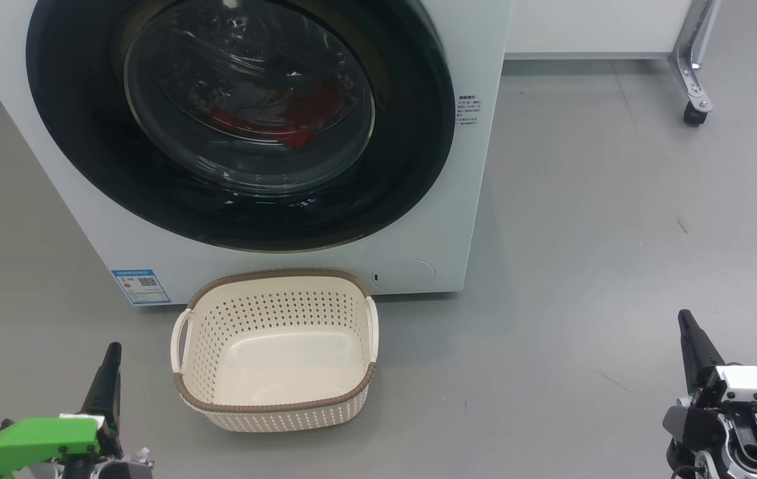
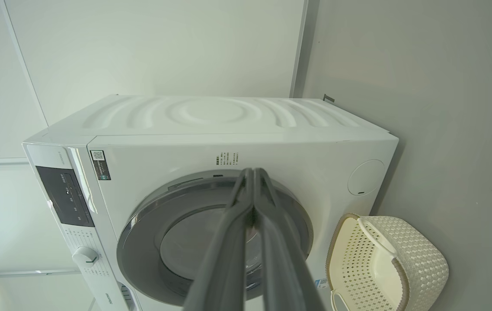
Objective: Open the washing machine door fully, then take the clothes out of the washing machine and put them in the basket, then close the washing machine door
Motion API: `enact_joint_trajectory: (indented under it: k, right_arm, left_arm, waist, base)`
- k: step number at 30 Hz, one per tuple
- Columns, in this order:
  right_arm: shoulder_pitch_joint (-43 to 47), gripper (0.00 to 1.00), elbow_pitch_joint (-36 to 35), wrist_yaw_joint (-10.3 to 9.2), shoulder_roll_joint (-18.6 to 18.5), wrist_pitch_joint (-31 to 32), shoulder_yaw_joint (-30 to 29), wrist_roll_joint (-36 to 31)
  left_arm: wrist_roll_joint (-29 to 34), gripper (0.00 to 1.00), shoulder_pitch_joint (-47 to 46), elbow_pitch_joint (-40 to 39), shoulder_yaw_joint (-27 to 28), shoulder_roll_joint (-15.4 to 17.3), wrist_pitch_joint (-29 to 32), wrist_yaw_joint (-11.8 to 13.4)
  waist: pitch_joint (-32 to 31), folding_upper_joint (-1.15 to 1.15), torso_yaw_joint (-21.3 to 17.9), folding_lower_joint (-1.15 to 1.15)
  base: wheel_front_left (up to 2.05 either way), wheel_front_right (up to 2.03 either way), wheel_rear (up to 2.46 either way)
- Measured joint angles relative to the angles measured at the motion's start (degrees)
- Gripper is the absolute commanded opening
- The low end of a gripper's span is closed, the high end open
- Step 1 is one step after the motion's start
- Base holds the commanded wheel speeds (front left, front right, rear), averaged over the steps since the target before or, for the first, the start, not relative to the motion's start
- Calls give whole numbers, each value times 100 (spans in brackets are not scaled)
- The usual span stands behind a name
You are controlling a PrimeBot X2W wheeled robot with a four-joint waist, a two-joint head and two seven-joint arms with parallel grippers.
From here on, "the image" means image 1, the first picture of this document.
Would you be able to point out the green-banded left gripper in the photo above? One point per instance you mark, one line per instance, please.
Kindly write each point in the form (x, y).
(32, 442)

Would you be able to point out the red basketball jersey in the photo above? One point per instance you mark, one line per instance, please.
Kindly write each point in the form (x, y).
(285, 130)

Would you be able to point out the black round glass washer door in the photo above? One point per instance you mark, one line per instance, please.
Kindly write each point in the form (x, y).
(405, 133)

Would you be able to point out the cream perforated laundry basket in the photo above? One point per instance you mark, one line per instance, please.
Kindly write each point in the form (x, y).
(279, 372)

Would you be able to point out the white front-load washing machine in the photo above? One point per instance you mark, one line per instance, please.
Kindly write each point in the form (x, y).
(52, 133)

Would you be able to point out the blue energy label sticker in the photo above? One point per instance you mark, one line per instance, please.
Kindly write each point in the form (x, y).
(141, 286)

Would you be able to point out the metal leg with caster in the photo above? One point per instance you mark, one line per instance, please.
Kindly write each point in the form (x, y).
(691, 73)

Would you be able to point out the white partition panel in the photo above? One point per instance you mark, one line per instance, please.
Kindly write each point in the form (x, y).
(591, 26)

